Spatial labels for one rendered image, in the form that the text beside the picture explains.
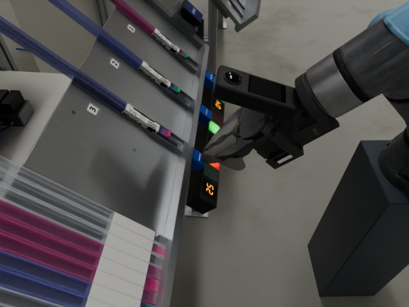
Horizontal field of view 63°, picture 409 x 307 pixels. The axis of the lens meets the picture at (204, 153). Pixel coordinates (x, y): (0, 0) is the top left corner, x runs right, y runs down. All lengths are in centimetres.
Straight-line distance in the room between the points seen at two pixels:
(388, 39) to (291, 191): 106
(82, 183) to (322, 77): 31
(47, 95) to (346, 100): 67
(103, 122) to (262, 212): 95
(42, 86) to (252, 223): 85
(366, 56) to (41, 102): 69
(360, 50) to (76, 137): 35
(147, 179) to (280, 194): 98
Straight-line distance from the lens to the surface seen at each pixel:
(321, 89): 43
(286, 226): 132
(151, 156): 50
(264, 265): 124
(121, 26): 64
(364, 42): 43
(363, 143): 87
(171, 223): 45
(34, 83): 94
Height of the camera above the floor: 112
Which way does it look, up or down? 48 degrees down
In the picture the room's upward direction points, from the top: straight up
